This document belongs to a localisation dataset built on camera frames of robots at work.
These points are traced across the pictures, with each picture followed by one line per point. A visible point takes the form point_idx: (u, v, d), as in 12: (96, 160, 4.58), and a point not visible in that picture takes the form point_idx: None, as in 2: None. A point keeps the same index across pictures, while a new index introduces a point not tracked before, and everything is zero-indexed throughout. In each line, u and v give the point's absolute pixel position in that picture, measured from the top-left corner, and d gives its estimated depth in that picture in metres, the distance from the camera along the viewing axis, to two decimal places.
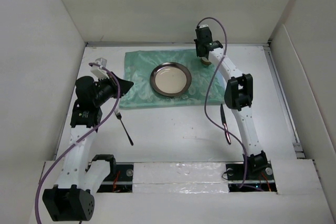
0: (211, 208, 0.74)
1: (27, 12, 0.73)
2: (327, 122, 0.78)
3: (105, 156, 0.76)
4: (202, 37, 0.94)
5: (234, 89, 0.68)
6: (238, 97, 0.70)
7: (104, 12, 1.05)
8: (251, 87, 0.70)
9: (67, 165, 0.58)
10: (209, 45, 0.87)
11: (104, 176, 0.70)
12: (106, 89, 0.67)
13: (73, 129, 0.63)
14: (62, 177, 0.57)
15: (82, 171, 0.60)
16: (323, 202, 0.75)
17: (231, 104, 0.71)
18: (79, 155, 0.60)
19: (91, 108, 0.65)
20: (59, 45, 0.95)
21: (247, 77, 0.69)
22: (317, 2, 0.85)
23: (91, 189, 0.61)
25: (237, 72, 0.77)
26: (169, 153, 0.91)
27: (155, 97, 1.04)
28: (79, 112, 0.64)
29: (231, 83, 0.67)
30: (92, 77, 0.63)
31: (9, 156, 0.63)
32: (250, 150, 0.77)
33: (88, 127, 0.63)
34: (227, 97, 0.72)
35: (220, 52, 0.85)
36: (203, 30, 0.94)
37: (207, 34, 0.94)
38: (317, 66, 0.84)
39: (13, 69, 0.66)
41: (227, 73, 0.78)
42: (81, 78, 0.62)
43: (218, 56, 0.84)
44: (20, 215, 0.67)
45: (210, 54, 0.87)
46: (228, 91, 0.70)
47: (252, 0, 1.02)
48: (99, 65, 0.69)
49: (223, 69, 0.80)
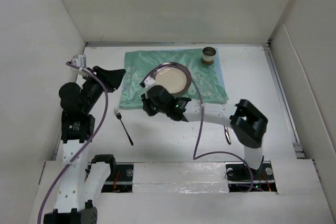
0: (210, 208, 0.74)
1: (27, 12, 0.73)
2: (326, 121, 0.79)
3: (105, 156, 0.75)
4: (164, 102, 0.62)
5: (245, 125, 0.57)
6: (254, 131, 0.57)
7: (104, 12, 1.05)
8: (254, 109, 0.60)
9: (64, 188, 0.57)
10: (179, 108, 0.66)
11: (105, 178, 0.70)
12: (93, 90, 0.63)
13: (65, 146, 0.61)
14: (61, 200, 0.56)
15: (80, 191, 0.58)
16: (323, 202, 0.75)
17: (256, 142, 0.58)
18: (75, 174, 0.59)
19: (82, 118, 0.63)
20: (59, 45, 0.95)
21: (244, 105, 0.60)
22: (317, 2, 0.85)
23: (92, 199, 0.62)
25: (228, 108, 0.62)
26: (169, 153, 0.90)
27: None
28: (69, 124, 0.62)
29: (237, 122, 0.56)
30: (75, 86, 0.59)
31: (9, 156, 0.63)
32: (254, 164, 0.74)
33: (81, 142, 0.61)
34: (243, 139, 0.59)
35: (193, 104, 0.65)
36: (161, 92, 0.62)
37: (168, 94, 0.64)
38: (317, 67, 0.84)
39: (13, 69, 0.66)
41: (220, 118, 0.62)
42: (62, 89, 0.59)
43: (197, 110, 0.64)
44: (20, 215, 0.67)
45: (187, 116, 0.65)
46: (239, 133, 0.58)
47: (252, 0, 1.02)
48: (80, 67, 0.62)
49: (211, 117, 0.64)
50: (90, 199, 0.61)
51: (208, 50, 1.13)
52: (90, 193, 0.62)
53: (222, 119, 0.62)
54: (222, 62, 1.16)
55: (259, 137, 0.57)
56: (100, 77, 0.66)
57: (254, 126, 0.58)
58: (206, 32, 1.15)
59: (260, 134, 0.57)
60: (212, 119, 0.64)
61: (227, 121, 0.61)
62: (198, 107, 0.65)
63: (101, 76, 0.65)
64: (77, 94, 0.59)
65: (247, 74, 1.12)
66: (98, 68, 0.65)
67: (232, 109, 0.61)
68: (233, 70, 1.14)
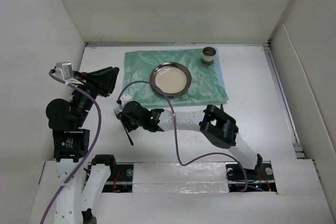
0: (211, 208, 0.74)
1: (27, 12, 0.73)
2: (326, 121, 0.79)
3: (106, 156, 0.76)
4: (138, 116, 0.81)
5: (214, 129, 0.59)
6: (223, 134, 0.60)
7: (104, 12, 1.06)
8: (221, 113, 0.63)
9: (60, 208, 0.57)
10: (154, 120, 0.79)
11: (105, 180, 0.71)
12: (84, 99, 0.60)
13: (59, 166, 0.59)
14: (58, 221, 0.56)
15: (77, 209, 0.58)
16: (323, 202, 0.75)
17: (227, 143, 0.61)
18: (71, 193, 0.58)
19: (75, 135, 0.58)
20: (59, 45, 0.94)
21: (211, 110, 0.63)
22: (317, 2, 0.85)
23: (92, 206, 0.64)
25: (197, 116, 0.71)
26: (169, 154, 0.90)
27: (155, 97, 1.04)
28: (61, 141, 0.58)
29: (205, 127, 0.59)
30: (64, 104, 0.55)
31: (10, 157, 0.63)
32: (252, 163, 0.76)
33: (75, 161, 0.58)
34: (214, 142, 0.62)
35: (166, 114, 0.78)
36: (134, 109, 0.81)
37: (141, 110, 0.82)
38: (317, 66, 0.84)
39: (13, 69, 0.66)
41: (191, 124, 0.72)
42: (50, 108, 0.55)
43: (169, 120, 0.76)
44: (20, 216, 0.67)
45: (161, 125, 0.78)
46: (210, 137, 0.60)
47: (252, 0, 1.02)
48: (64, 81, 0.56)
49: (184, 124, 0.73)
50: (90, 208, 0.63)
51: (207, 50, 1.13)
52: (89, 202, 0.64)
53: (192, 126, 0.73)
54: (222, 63, 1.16)
55: (229, 138, 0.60)
56: (91, 82, 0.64)
57: (223, 129, 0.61)
58: (206, 32, 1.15)
59: (229, 135, 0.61)
60: (185, 126, 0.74)
61: (196, 126, 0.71)
62: (170, 117, 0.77)
63: (92, 82, 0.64)
64: (66, 112, 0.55)
65: (247, 74, 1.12)
66: (87, 74, 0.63)
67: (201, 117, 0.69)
68: (233, 70, 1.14)
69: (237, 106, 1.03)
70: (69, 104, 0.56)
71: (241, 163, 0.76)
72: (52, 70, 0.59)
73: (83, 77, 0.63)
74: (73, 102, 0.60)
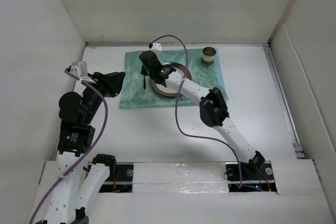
0: (210, 208, 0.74)
1: (27, 12, 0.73)
2: (326, 121, 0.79)
3: (106, 156, 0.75)
4: (150, 65, 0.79)
5: (209, 108, 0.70)
6: (214, 113, 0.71)
7: (104, 12, 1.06)
8: (221, 99, 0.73)
9: (55, 200, 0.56)
10: (163, 74, 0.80)
11: (103, 180, 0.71)
12: (94, 97, 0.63)
13: (60, 157, 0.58)
14: (51, 213, 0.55)
15: (71, 204, 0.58)
16: (323, 202, 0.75)
17: (212, 122, 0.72)
18: (67, 187, 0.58)
19: (81, 129, 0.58)
20: (59, 44, 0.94)
21: (214, 92, 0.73)
22: (317, 2, 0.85)
23: (85, 206, 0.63)
25: (202, 90, 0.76)
26: (169, 154, 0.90)
27: (155, 97, 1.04)
28: (66, 134, 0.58)
29: (203, 103, 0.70)
30: (77, 95, 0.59)
31: (10, 157, 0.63)
32: (245, 157, 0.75)
33: (76, 156, 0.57)
34: (205, 117, 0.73)
35: (176, 77, 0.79)
36: (150, 57, 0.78)
37: (155, 61, 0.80)
38: (317, 67, 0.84)
39: (13, 70, 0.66)
41: (194, 95, 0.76)
42: (64, 97, 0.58)
43: (177, 82, 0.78)
44: (19, 216, 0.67)
45: (168, 82, 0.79)
46: (203, 112, 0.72)
47: (252, 0, 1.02)
48: (78, 78, 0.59)
49: (187, 92, 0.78)
50: (83, 206, 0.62)
51: (207, 50, 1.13)
52: (84, 201, 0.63)
53: (195, 97, 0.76)
54: (222, 63, 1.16)
55: (216, 119, 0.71)
56: (101, 83, 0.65)
57: (216, 110, 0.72)
58: (206, 31, 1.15)
59: (217, 117, 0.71)
60: (188, 94, 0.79)
61: (198, 99, 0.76)
62: (178, 80, 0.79)
63: (102, 82, 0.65)
64: (77, 105, 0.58)
65: (247, 74, 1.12)
66: (100, 74, 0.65)
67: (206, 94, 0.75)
68: (233, 70, 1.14)
69: (237, 106, 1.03)
70: (80, 98, 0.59)
71: (235, 152, 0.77)
72: (69, 68, 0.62)
73: (95, 76, 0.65)
74: (83, 98, 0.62)
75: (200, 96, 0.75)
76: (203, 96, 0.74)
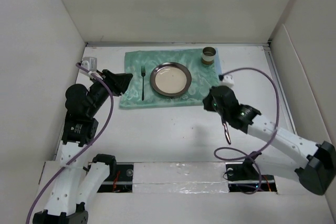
0: (210, 208, 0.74)
1: (27, 13, 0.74)
2: (326, 121, 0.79)
3: (106, 157, 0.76)
4: (228, 105, 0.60)
5: (321, 171, 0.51)
6: (324, 176, 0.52)
7: (104, 12, 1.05)
8: (334, 157, 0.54)
9: (56, 189, 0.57)
10: (242, 117, 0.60)
11: (102, 180, 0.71)
12: (100, 92, 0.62)
13: (64, 147, 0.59)
14: (52, 202, 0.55)
15: (72, 196, 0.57)
16: (323, 202, 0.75)
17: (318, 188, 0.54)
18: (69, 179, 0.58)
19: (84, 121, 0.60)
20: (59, 45, 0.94)
21: (326, 148, 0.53)
22: (317, 2, 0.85)
23: (85, 201, 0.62)
25: (307, 145, 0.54)
26: (169, 154, 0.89)
27: (156, 97, 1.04)
28: (71, 125, 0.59)
29: (313, 164, 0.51)
30: (84, 87, 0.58)
31: (10, 157, 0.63)
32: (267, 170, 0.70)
33: (80, 146, 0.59)
34: (306, 179, 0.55)
35: (264, 121, 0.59)
36: (228, 95, 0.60)
37: (234, 98, 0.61)
38: (317, 66, 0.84)
39: (13, 69, 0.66)
41: (293, 151, 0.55)
42: (71, 89, 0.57)
43: (265, 130, 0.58)
44: (19, 216, 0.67)
45: (251, 129, 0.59)
46: (307, 174, 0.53)
47: (252, 0, 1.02)
48: (87, 72, 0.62)
49: (282, 145, 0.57)
50: (83, 201, 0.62)
51: (208, 50, 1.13)
52: (84, 195, 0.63)
53: (296, 154, 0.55)
54: (222, 63, 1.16)
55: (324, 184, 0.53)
56: (108, 81, 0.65)
57: (326, 173, 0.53)
58: (206, 31, 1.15)
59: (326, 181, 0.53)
60: (281, 147, 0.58)
61: (300, 157, 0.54)
62: (267, 126, 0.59)
63: (109, 80, 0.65)
64: (82, 96, 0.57)
65: (247, 74, 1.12)
66: (108, 71, 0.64)
67: (312, 149, 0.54)
68: (233, 70, 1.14)
69: None
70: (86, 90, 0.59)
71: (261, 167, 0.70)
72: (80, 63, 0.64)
73: (104, 73, 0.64)
74: (90, 93, 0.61)
75: (306, 153, 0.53)
76: (310, 153, 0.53)
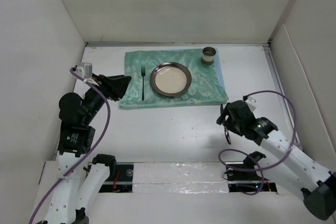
0: (210, 208, 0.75)
1: (27, 12, 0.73)
2: (326, 121, 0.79)
3: (106, 157, 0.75)
4: (242, 117, 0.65)
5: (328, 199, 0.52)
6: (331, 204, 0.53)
7: (104, 12, 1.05)
8: None
9: (55, 200, 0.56)
10: (257, 128, 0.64)
11: (102, 181, 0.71)
12: (95, 99, 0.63)
13: (60, 157, 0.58)
14: (51, 213, 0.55)
15: (72, 205, 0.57)
16: None
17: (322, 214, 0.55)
18: (67, 187, 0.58)
19: (80, 130, 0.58)
20: (59, 44, 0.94)
21: None
22: (317, 2, 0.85)
23: (85, 206, 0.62)
25: (319, 170, 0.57)
26: (169, 154, 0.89)
27: (156, 97, 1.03)
28: (66, 135, 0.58)
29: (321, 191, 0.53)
30: (78, 96, 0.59)
31: (10, 157, 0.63)
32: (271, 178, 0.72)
33: (77, 156, 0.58)
34: (310, 202, 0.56)
35: (279, 138, 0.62)
36: (241, 107, 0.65)
37: (248, 111, 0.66)
38: (317, 67, 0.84)
39: (13, 70, 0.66)
41: (304, 173, 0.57)
42: (64, 99, 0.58)
43: (280, 147, 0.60)
44: (19, 217, 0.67)
45: (265, 144, 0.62)
46: (314, 200, 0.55)
47: (252, 0, 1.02)
48: (82, 78, 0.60)
49: (294, 165, 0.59)
50: (83, 207, 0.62)
51: (207, 50, 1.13)
52: (84, 201, 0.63)
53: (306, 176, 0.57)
54: (223, 63, 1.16)
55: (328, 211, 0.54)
56: (104, 86, 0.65)
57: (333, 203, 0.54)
58: (206, 31, 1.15)
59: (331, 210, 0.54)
60: (292, 166, 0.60)
61: (308, 179, 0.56)
62: (282, 143, 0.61)
63: (106, 85, 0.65)
64: (77, 105, 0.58)
65: (247, 74, 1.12)
66: (104, 77, 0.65)
67: (323, 175, 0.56)
68: (233, 70, 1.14)
69: None
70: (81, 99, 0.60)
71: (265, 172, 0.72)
72: (73, 68, 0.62)
73: (100, 79, 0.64)
74: (85, 100, 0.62)
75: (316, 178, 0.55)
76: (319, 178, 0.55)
